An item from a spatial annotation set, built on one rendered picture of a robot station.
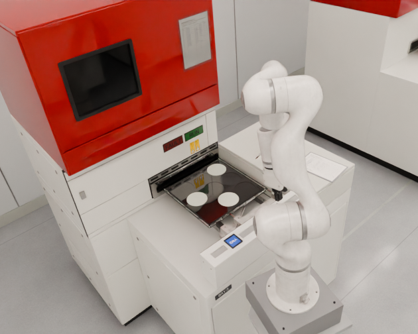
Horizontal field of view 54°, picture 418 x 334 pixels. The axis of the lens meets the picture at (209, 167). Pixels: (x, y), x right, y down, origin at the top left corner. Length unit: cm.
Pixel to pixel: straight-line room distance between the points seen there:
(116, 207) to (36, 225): 159
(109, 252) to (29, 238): 138
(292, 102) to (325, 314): 76
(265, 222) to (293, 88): 40
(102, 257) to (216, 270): 72
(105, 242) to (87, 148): 57
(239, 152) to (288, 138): 98
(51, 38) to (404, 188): 284
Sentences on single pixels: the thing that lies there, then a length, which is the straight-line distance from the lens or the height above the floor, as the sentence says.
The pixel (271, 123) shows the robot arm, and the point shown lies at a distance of 145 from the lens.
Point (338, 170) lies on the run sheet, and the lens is 203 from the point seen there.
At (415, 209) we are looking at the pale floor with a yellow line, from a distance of 340.
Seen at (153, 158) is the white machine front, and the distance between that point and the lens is 197.
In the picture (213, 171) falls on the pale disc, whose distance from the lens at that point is 212.
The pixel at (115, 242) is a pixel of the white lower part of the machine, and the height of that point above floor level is 71.
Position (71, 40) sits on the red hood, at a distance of 155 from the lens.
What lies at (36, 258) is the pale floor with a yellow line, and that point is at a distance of 326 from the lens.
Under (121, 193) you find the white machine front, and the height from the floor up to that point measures 97.
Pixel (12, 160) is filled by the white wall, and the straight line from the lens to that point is 340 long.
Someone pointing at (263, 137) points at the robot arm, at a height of 134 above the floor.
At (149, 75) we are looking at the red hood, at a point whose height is 151.
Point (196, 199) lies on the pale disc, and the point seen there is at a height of 90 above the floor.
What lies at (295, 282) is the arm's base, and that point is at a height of 106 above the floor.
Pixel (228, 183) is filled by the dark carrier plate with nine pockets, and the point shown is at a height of 90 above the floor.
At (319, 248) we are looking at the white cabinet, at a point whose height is 53.
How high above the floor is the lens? 221
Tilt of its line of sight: 37 degrees down
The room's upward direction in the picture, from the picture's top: 6 degrees counter-clockwise
